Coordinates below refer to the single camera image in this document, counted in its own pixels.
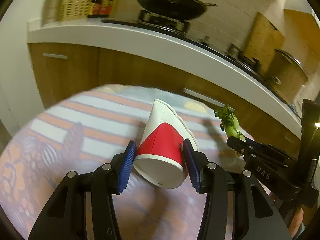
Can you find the green vegetable stalk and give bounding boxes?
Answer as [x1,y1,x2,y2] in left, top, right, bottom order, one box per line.
[214,105,246,141]

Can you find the floral striped tablecloth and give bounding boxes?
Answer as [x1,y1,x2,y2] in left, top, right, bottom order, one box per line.
[1,85,245,239]

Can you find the black gas stove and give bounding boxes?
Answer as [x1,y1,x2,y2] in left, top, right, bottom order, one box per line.
[101,10,299,116]

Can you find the wooden cutting board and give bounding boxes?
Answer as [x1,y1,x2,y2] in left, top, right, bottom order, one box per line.
[243,12,285,75]

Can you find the cream plastic basket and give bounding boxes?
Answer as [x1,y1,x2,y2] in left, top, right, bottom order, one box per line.
[59,0,91,22]

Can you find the beige rice cooker pot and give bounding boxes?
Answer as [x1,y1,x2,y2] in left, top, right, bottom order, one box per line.
[264,49,308,104]

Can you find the black wok with lid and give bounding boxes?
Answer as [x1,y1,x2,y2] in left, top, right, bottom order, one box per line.
[137,0,217,21]

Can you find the red and white paper cup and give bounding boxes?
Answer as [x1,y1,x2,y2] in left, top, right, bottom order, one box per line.
[133,99,199,189]

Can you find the dark soy sauce bottle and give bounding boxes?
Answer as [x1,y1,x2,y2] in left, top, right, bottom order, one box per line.
[87,0,101,17]

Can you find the silver thermos canister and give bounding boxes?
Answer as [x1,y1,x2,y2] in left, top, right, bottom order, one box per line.
[41,0,62,25]

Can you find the brown wooden cabinet doors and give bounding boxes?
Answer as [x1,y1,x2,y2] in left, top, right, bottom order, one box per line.
[28,43,300,157]

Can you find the red-label sauce bottle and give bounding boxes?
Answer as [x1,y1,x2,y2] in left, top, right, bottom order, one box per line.
[99,0,118,18]

